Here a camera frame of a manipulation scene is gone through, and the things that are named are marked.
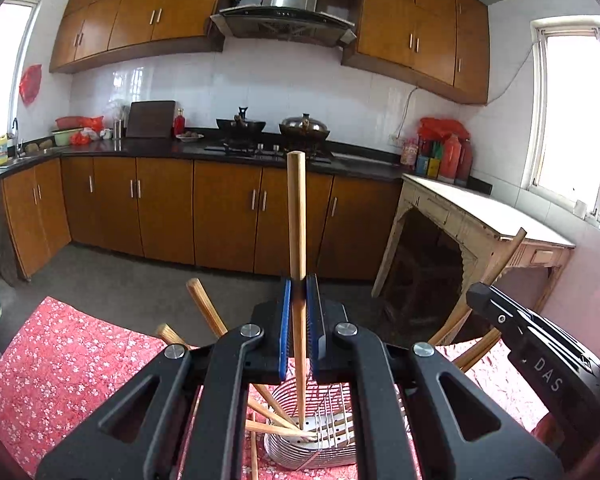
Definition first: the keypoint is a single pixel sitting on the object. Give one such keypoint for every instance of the wooden wall cabinets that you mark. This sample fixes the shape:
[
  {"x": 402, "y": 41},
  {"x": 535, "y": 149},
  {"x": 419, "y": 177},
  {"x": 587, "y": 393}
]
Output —
[
  {"x": 145, "y": 15},
  {"x": 420, "y": 25}
]

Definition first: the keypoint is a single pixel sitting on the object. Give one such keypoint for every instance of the red floral tablecloth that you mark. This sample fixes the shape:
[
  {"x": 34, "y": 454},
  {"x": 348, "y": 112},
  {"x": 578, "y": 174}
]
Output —
[{"x": 55, "y": 370}]

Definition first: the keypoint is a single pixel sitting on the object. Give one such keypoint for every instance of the green basin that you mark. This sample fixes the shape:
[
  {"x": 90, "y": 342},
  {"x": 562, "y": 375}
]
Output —
[{"x": 65, "y": 137}]

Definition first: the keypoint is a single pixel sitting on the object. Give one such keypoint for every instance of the steel range hood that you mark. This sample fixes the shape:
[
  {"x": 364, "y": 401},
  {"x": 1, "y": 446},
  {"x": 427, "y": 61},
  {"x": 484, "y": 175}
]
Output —
[{"x": 290, "y": 10}]

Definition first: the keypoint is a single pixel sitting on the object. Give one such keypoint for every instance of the wide kitchen window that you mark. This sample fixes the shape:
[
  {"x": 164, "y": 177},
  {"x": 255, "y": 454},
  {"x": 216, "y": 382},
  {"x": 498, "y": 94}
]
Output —
[{"x": 570, "y": 120}]

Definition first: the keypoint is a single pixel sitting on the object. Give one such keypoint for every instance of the old wooden side table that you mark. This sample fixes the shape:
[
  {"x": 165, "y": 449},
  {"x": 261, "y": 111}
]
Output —
[{"x": 480, "y": 210}]

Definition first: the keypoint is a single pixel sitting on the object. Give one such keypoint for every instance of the gas stove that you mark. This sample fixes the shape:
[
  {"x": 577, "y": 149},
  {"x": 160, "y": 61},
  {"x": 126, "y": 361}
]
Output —
[{"x": 265, "y": 152}]

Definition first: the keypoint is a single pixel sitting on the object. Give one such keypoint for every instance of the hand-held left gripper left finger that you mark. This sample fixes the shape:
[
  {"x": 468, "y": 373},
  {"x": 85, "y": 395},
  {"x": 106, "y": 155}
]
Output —
[{"x": 286, "y": 330}]

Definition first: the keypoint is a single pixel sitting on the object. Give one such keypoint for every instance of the red bag over basin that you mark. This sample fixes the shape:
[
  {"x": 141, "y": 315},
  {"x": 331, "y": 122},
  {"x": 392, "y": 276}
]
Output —
[{"x": 80, "y": 122}]

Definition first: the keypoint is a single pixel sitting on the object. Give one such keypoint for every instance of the pot with glass lid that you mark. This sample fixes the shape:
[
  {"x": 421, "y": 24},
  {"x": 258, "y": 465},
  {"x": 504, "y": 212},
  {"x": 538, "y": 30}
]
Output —
[{"x": 304, "y": 127}]

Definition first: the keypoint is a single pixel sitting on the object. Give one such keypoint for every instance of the large red sauce bottle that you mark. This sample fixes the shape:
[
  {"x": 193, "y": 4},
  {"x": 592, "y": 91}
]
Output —
[{"x": 450, "y": 160}]

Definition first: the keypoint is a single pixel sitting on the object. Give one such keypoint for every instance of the metal sink faucet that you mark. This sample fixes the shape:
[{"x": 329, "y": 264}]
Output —
[{"x": 16, "y": 135}]

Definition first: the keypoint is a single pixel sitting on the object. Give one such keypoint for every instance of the wooden base cabinets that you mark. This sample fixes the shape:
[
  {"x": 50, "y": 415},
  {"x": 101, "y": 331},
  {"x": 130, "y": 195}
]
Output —
[{"x": 220, "y": 210}]

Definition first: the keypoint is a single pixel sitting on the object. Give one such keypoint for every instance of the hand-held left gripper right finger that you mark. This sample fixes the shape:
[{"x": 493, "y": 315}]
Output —
[{"x": 314, "y": 330}]

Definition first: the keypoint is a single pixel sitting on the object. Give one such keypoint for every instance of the black kitchen countertop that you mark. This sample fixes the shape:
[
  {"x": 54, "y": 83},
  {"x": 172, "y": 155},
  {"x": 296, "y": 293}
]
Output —
[{"x": 145, "y": 146}]

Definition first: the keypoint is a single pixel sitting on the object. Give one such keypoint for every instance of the narrow kitchen window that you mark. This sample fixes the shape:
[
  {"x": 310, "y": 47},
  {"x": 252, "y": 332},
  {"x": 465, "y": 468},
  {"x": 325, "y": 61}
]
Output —
[{"x": 2, "y": 70}]

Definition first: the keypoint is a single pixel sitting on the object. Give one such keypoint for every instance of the small red bottle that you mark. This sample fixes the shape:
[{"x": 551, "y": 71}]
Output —
[{"x": 179, "y": 122}]

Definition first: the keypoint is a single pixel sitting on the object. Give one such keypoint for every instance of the red wall decoration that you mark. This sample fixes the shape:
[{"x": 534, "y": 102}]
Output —
[{"x": 30, "y": 85}]

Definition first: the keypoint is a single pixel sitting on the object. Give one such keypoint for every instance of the dark cutting board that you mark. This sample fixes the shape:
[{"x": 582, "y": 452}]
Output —
[{"x": 150, "y": 120}]

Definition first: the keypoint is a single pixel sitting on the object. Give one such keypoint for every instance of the black wok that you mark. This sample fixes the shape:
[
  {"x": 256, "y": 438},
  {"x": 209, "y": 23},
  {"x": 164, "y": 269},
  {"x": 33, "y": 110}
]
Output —
[{"x": 241, "y": 124}]

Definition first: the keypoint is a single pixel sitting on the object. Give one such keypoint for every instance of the yellow detergent bottle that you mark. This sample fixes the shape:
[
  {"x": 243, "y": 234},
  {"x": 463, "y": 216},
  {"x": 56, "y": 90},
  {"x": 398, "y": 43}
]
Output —
[{"x": 0, "y": 152}]

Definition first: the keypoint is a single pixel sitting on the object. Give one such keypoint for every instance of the steel cup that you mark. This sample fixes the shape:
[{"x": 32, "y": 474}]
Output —
[{"x": 119, "y": 125}]

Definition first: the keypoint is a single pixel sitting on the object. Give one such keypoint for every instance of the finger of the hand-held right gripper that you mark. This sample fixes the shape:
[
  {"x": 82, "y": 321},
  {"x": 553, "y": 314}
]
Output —
[{"x": 530, "y": 345}]

